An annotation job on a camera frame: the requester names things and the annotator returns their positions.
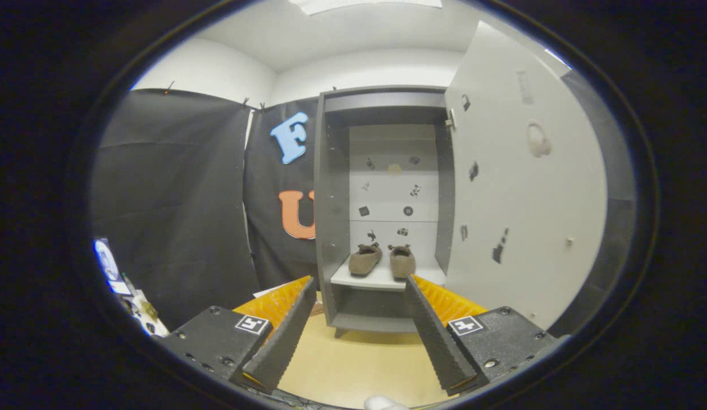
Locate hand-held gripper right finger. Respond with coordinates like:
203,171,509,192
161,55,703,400
404,274,559,397

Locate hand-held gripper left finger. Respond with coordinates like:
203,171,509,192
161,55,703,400
160,275,318,395

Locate brown fuzzy shoe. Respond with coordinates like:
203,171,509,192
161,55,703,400
348,243,383,278
387,244,416,280

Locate grey shoe cabinet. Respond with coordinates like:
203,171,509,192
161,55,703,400
313,85,456,338

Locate beige shoe cabinet door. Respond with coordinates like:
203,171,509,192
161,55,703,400
444,21,608,331

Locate cluttered white side table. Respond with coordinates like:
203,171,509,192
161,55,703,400
120,273,170,338

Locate black backdrop cloth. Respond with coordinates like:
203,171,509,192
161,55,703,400
91,68,637,337

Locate lit monitor screen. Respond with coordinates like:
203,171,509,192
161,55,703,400
94,239,132,296

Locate black cables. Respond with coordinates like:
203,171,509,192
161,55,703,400
268,389,314,408

